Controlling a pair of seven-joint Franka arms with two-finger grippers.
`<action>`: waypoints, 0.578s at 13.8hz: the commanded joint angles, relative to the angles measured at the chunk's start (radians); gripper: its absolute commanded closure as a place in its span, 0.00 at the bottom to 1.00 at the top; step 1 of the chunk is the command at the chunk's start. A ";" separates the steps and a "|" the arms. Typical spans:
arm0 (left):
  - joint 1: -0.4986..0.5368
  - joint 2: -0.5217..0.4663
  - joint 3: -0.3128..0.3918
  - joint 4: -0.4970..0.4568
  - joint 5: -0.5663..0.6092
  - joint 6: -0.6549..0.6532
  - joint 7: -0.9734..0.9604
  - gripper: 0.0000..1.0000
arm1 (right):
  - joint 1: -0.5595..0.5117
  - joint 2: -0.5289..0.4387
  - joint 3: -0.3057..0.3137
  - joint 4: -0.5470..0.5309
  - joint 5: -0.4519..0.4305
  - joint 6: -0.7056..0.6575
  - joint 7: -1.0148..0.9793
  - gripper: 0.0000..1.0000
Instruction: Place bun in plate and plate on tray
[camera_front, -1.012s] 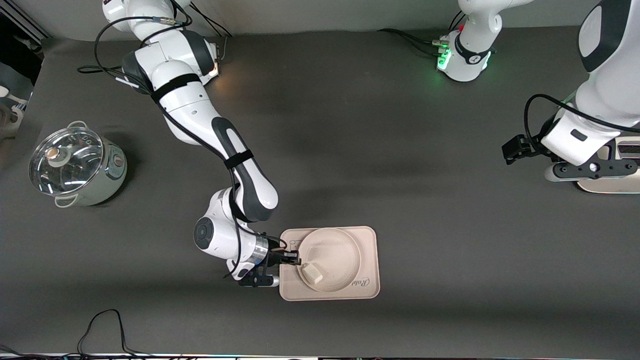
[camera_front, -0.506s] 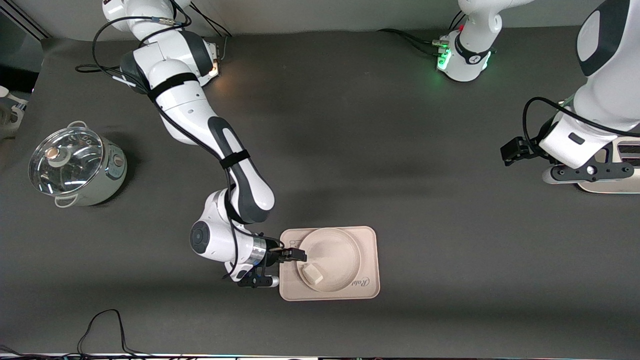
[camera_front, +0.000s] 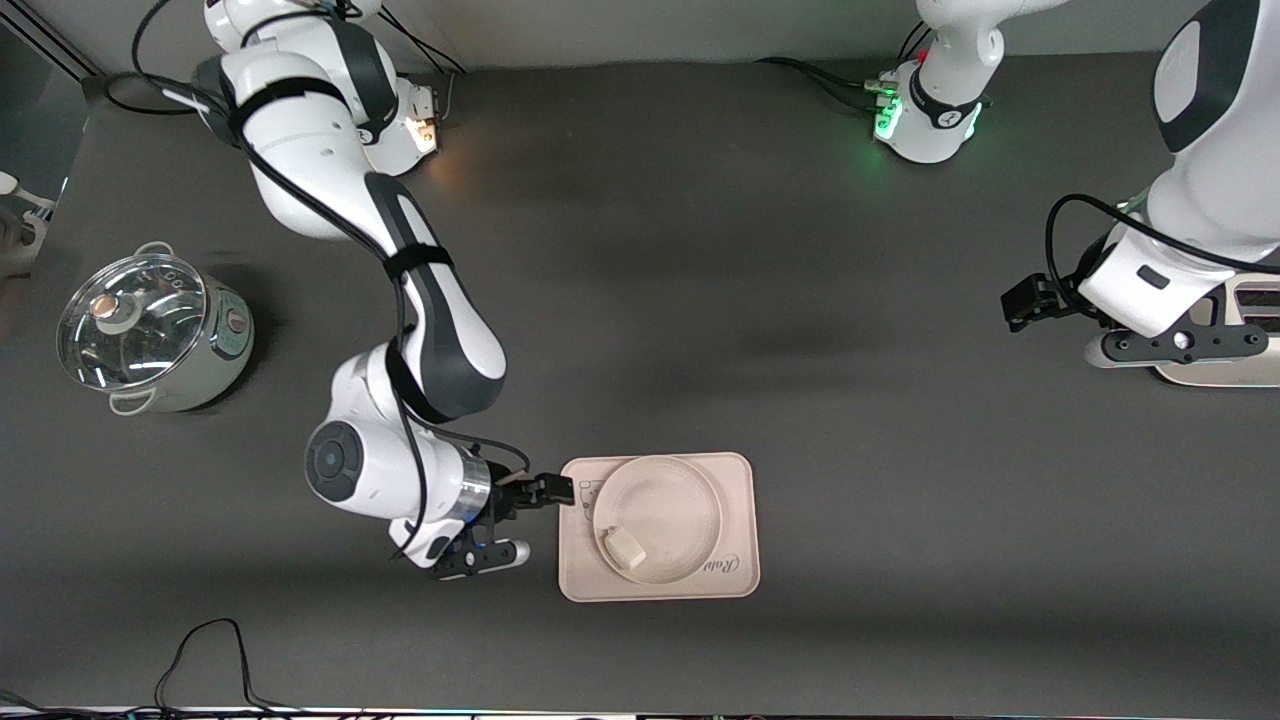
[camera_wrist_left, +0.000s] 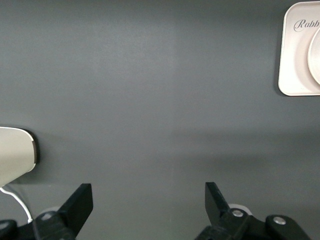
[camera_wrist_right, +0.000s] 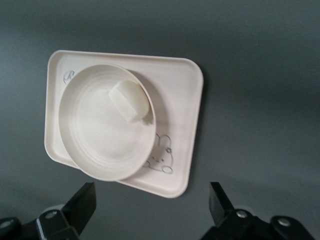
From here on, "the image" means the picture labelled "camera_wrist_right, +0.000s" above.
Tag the cream rectangular rabbit tray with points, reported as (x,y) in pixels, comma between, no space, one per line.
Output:
(175,100)

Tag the white steamed bun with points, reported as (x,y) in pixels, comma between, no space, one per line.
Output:
(131,100)

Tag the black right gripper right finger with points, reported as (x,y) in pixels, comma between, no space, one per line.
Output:
(220,205)

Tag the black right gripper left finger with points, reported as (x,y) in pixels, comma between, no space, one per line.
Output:
(80,207)

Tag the cream round plate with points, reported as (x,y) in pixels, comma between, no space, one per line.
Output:
(105,140)

